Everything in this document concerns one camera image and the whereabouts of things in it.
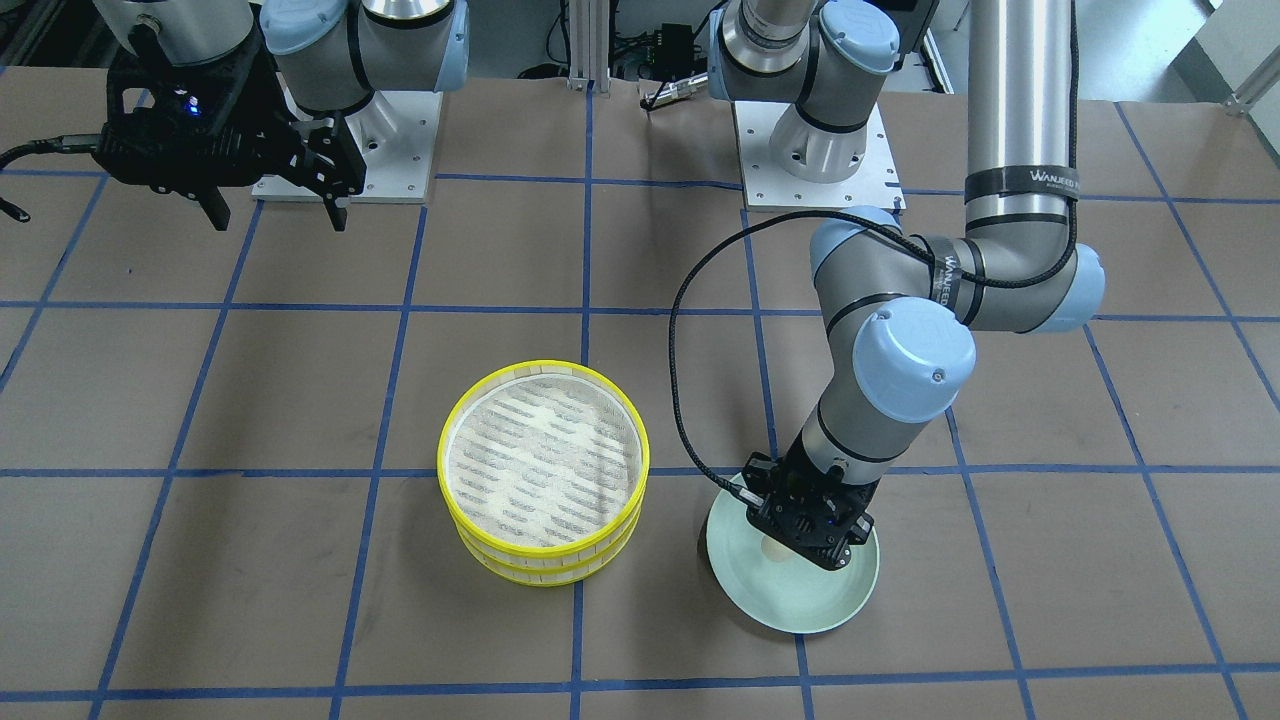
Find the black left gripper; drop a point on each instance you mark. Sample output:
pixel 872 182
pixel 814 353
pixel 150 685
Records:
pixel 861 522

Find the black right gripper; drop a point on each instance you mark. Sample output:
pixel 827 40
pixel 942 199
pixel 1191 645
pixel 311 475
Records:
pixel 270 112

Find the white bun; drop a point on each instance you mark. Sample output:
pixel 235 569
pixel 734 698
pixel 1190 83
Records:
pixel 774 550

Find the yellow steamer top layer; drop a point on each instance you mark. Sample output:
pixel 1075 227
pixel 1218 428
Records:
pixel 543 454

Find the yellow steamer layer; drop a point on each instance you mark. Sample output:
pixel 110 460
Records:
pixel 561 567
pixel 543 454

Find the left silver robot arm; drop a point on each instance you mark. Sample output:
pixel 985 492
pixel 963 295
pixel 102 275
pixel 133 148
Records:
pixel 900 312

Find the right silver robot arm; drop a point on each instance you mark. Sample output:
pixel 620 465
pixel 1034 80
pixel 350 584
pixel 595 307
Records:
pixel 324 101

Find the yellow steamer bottom layer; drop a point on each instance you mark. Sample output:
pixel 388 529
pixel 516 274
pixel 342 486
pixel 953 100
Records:
pixel 561 567

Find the pale green plate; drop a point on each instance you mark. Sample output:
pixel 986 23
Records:
pixel 793 596

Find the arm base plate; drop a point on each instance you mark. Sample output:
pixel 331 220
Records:
pixel 787 165
pixel 397 136

